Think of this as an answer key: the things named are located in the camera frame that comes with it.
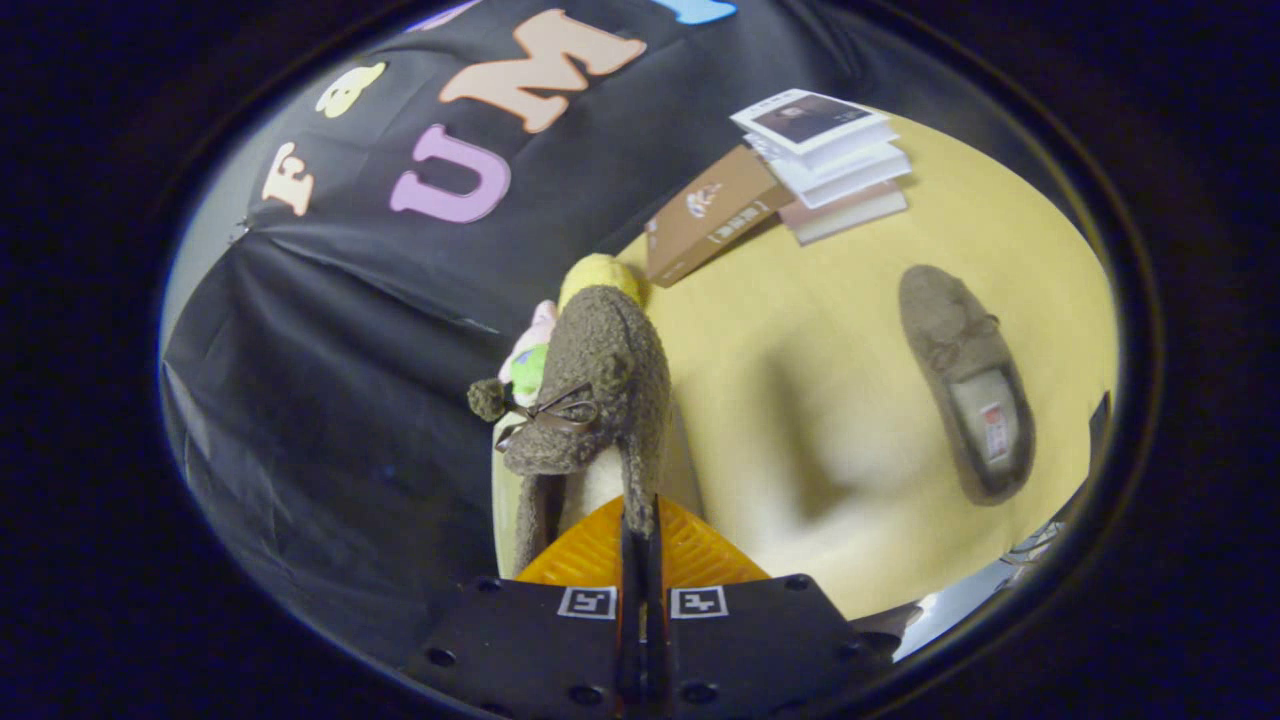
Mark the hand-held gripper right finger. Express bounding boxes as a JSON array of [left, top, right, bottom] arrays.
[[644, 495, 903, 720]]

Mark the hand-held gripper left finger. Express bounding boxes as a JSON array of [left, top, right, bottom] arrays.
[[400, 495, 643, 720]]

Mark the brown fuzzy slipper shoe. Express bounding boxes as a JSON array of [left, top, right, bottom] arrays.
[[898, 264, 1036, 506], [467, 285, 673, 576]]

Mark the pink and green plush toy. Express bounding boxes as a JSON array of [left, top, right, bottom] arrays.
[[498, 300, 559, 406]]

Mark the black backdrop cloth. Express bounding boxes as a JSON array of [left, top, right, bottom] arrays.
[[160, 0, 1001, 666]]

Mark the yellow plush ball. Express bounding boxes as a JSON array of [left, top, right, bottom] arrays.
[[558, 253, 646, 311]]

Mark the brown book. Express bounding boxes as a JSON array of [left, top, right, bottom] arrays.
[[645, 145, 796, 288]]

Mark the pale pink book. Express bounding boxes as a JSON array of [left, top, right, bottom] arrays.
[[778, 180, 909, 246]]

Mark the white book dark photo cover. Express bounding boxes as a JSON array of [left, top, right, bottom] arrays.
[[730, 88, 899, 166]]

